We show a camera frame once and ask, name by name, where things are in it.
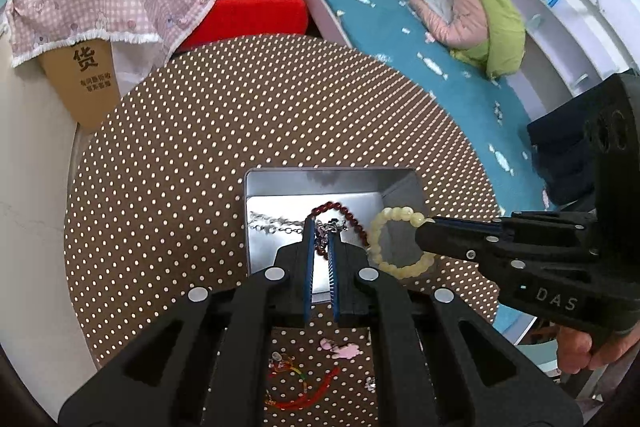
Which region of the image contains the cardboard box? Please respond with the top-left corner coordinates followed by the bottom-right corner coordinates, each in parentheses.
top-left (37, 38), bottom-right (121, 132)

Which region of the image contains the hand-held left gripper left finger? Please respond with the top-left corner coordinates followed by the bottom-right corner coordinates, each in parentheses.
top-left (57, 216), bottom-right (321, 427)

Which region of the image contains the person's right hand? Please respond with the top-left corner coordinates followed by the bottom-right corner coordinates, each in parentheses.
top-left (556, 326), bottom-right (640, 375)

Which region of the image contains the silver chain necklace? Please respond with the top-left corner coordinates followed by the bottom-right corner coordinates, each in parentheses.
top-left (248, 209), bottom-right (346, 238)

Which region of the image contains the brown polka dot tablecloth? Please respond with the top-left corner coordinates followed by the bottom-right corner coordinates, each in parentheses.
top-left (64, 34), bottom-right (503, 427)

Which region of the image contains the pink charm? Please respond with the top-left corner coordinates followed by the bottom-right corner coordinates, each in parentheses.
top-left (320, 338), bottom-right (362, 359)

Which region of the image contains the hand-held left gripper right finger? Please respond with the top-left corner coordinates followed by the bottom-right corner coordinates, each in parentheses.
top-left (325, 227), bottom-right (585, 427)

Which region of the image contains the red cord bracelet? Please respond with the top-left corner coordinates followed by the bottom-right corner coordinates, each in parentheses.
top-left (265, 366), bottom-right (342, 410)

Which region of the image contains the blue printed bed sheet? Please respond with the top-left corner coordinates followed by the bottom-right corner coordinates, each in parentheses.
top-left (306, 0), bottom-right (556, 218)

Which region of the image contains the green quilt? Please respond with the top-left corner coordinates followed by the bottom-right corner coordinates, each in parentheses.
top-left (450, 0), bottom-right (526, 80)

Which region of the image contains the pale yellow bead bracelet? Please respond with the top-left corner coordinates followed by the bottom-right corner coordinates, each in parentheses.
top-left (367, 206), bottom-right (437, 278)

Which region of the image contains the dark red bead bracelet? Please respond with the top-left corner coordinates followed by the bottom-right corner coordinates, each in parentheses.
top-left (310, 201), bottom-right (371, 253)

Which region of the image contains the dark cloth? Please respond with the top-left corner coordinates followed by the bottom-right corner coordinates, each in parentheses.
top-left (526, 99), bottom-right (601, 208)

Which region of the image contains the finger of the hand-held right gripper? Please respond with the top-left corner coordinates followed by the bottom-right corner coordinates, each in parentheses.
top-left (431, 211), bottom-right (598, 238)
top-left (413, 222), bottom-right (601, 280)

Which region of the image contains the pink padded jacket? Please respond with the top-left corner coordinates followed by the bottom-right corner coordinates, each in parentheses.
top-left (409, 0), bottom-right (493, 50)

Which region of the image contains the pale pendant with red cord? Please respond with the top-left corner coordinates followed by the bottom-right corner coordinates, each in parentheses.
top-left (267, 351), bottom-right (307, 380)

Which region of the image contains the metal tin box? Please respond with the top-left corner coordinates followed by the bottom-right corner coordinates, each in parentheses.
top-left (243, 167), bottom-right (437, 280)

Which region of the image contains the red storage bench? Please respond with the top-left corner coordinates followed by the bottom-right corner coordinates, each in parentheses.
top-left (175, 0), bottom-right (308, 52)

